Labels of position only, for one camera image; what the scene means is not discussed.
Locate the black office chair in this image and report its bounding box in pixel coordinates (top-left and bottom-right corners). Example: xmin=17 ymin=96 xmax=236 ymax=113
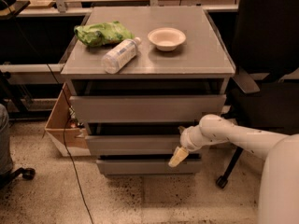
xmin=211 ymin=0 xmax=299 ymax=189

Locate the white paper bowl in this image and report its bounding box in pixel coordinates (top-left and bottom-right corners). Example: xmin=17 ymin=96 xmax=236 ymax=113
xmin=148 ymin=27 xmax=186 ymax=51

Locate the grey top drawer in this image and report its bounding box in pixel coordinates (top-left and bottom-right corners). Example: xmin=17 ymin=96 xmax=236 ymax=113
xmin=70 ymin=94 xmax=226 ymax=123

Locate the black floor cable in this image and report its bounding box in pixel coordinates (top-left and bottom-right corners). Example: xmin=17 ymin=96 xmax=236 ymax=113
xmin=0 ymin=0 xmax=95 ymax=224

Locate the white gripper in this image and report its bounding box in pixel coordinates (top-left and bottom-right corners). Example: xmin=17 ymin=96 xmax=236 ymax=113
xmin=168 ymin=126 xmax=206 ymax=168

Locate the black chair caster left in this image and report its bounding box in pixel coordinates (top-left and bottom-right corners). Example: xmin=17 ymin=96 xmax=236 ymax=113
xmin=0 ymin=168 xmax=36 ymax=189

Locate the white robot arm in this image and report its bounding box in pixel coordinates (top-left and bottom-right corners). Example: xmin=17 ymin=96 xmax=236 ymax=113
xmin=168 ymin=114 xmax=299 ymax=224

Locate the grey fabric object left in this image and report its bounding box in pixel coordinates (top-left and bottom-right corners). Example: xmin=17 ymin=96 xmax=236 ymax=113
xmin=0 ymin=104 xmax=13 ymax=176

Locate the grey drawer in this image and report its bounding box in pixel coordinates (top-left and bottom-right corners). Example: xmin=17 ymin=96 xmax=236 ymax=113
xmin=85 ymin=122 xmax=190 ymax=156
xmin=70 ymin=94 xmax=226 ymax=123
xmin=96 ymin=154 xmax=201 ymax=175

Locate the open cardboard box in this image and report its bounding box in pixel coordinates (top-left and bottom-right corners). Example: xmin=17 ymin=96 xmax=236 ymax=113
xmin=45 ymin=83 xmax=91 ymax=157

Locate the clear plastic water bottle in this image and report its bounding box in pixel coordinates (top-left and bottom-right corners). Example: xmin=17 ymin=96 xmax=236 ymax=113
xmin=101 ymin=37 xmax=141 ymax=74

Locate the grey drawer cabinet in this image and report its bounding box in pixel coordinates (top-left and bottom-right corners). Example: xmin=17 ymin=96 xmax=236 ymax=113
xmin=61 ymin=6 xmax=236 ymax=176

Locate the green chip bag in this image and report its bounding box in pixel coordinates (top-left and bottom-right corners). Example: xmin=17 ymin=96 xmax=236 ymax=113
xmin=74 ymin=21 xmax=135 ymax=47

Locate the grey bottom drawer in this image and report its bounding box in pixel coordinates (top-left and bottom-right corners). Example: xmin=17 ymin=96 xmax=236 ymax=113
xmin=96 ymin=154 xmax=201 ymax=175

